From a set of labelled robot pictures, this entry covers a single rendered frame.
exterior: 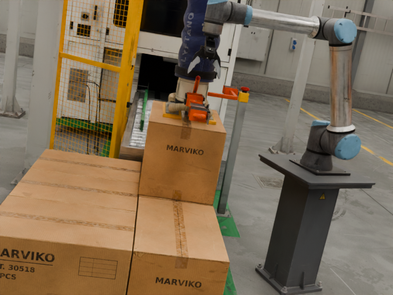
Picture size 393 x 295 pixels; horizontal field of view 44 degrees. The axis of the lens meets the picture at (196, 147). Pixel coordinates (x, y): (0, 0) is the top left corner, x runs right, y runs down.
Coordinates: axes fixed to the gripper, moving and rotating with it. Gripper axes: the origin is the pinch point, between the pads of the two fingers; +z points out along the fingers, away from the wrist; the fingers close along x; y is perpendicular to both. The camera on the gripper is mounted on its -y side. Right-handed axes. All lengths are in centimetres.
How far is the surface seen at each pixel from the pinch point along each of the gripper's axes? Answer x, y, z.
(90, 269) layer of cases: 35, -50, 78
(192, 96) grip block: 2.5, 12.6, 11.7
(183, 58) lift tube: 8.6, 34.4, -4.4
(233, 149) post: -48, 133, 65
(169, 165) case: 8, 11, 49
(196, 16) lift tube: 6.4, 32.7, -26.9
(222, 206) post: -49, 133, 113
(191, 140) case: -1.2, 10.4, 33.8
